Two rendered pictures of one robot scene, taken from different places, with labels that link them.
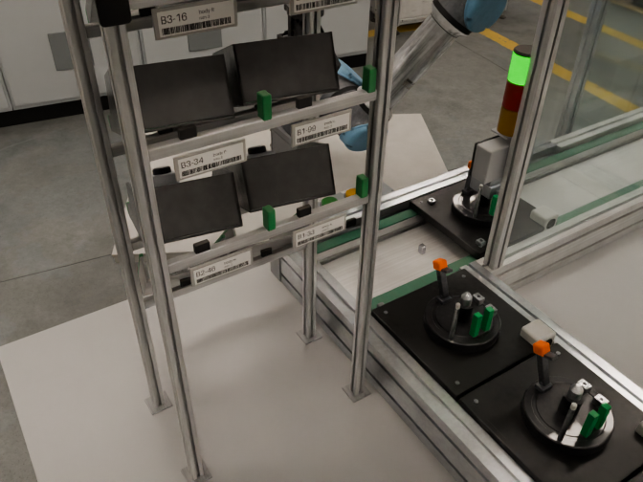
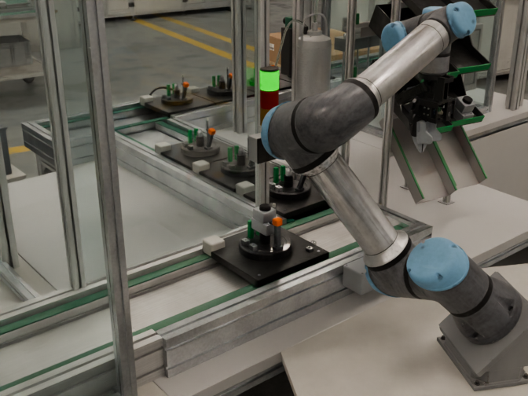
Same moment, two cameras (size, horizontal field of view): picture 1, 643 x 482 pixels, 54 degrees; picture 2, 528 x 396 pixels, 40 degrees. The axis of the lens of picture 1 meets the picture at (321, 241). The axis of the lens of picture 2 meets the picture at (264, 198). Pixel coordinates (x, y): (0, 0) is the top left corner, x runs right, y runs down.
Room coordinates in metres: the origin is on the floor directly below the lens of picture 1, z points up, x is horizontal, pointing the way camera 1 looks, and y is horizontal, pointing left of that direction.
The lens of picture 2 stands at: (2.91, -0.54, 1.86)
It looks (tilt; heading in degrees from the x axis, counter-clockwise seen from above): 24 degrees down; 175
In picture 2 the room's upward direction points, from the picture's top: straight up
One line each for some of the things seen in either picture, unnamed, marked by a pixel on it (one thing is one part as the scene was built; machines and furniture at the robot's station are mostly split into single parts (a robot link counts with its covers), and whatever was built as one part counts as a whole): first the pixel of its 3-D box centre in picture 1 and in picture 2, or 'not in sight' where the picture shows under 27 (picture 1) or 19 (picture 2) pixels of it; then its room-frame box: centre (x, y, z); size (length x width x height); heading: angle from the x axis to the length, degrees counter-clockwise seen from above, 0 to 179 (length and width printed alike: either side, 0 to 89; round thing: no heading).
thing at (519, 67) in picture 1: (524, 66); (269, 79); (1.05, -0.35, 1.38); 0.05 x 0.05 x 0.05
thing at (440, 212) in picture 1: (480, 213); (265, 251); (1.21, -0.37, 0.96); 0.24 x 0.24 x 0.02; 33
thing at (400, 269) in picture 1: (483, 235); (259, 265); (1.19, -0.39, 0.91); 0.84 x 0.28 x 0.10; 123
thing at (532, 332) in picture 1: (464, 308); (288, 178); (0.83, -0.26, 1.01); 0.24 x 0.24 x 0.13; 33
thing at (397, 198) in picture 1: (428, 201); (310, 286); (1.33, -0.27, 0.91); 0.89 x 0.06 x 0.11; 123
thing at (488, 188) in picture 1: (491, 179); (262, 216); (1.20, -0.38, 1.06); 0.08 x 0.04 x 0.07; 34
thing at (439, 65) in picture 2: not in sight; (434, 64); (1.20, 0.04, 1.45); 0.08 x 0.08 x 0.05
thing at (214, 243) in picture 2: not in sight; (213, 246); (1.18, -0.51, 0.97); 0.05 x 0.05 x 0.04; 33
